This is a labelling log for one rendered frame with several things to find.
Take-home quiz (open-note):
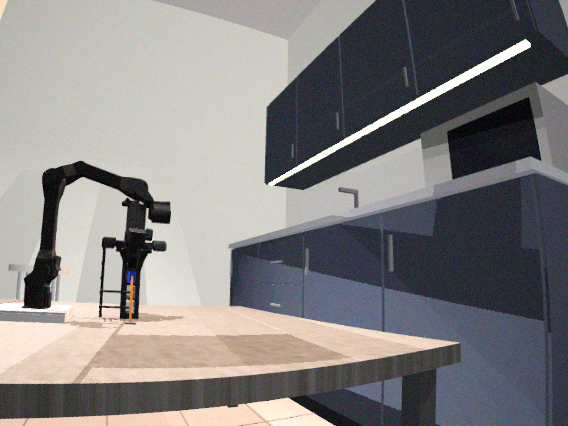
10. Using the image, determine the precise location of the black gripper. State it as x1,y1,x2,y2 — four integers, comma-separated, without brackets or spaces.
101,220,167,274

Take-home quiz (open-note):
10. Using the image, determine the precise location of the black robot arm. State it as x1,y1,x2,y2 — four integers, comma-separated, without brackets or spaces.
22,161,171,309

